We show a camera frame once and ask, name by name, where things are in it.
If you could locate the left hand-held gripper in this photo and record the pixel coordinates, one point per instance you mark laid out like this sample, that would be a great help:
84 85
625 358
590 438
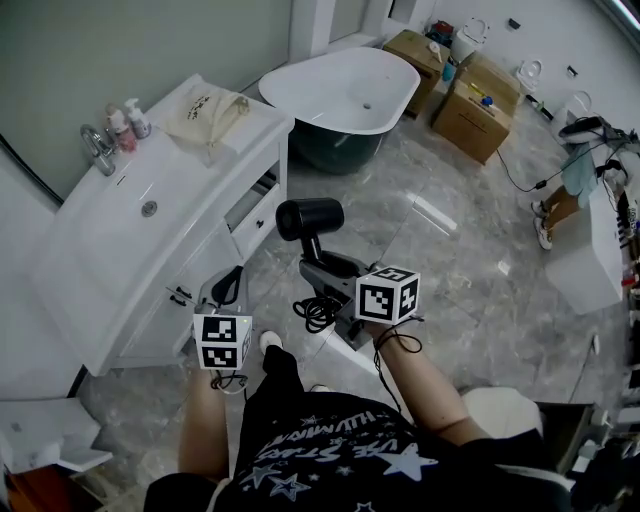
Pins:
215 345

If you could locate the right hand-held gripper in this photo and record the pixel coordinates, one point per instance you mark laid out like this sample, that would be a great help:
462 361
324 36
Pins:
387 300

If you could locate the black hair dryer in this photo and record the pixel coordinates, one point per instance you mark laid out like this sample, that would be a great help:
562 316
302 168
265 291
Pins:
310 217

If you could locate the white canvas bag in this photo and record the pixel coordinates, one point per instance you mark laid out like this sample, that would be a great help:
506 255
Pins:
200 117

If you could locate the person's left forearm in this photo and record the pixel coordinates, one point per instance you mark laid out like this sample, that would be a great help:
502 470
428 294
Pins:
205 425

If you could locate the person's right forearm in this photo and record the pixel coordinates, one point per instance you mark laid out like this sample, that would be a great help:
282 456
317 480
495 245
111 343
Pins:
430 390

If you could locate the person's white left shoe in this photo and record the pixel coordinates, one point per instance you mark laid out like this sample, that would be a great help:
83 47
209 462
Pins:
270 342

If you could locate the person's white shoe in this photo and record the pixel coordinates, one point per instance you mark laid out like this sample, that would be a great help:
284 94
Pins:
320 388
270 342

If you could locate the black trousers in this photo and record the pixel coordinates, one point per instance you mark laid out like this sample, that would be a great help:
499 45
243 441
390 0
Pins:
277 372

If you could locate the person's white right shoe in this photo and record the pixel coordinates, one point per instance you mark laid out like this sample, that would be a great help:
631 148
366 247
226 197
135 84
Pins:
320 388

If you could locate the chrome sink drain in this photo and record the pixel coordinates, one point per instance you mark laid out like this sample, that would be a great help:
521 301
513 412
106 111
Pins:
149 208

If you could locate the white vanity cabinet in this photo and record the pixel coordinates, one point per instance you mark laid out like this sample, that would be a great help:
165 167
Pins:
125 240

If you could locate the black star print shirt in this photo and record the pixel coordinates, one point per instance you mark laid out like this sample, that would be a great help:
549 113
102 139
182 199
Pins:
350 460

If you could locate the white and green bathtub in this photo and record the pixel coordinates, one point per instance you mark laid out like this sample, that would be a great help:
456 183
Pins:
345 90

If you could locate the chrome faucet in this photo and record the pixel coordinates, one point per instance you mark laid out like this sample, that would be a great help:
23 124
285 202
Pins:
102 150

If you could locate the pink floral bottle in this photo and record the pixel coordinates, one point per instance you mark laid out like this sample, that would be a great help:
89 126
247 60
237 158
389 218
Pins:
122 130

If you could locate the white pump bottle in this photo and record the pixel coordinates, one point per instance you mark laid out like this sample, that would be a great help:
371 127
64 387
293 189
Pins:
138 120

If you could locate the large cardboard box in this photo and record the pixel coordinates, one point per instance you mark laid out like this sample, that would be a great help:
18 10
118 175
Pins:
475 125

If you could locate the white foam box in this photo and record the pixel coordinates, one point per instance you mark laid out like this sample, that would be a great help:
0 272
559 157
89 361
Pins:
45 430

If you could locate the blue bucket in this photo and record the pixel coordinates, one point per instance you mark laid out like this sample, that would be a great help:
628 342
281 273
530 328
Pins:
449 72

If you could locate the small cardboard box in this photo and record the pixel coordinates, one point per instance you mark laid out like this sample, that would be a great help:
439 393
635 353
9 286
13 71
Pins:
415 55

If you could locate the white brush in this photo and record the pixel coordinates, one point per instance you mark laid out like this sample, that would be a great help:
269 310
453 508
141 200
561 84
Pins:
436 50

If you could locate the white counter block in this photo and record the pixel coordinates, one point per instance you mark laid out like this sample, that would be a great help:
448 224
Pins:
585 270

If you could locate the red and teal toolbox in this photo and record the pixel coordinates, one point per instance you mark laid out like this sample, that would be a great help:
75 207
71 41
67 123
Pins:
442 28

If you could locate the white toilet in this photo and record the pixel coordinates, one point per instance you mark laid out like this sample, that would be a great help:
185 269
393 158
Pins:
530 75
579 107
469 40

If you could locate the brown wooden crate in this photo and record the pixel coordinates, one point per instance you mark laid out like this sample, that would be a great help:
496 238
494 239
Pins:
45 492

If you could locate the black panel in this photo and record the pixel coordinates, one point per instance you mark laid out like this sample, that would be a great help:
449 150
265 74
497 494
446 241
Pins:
570 435

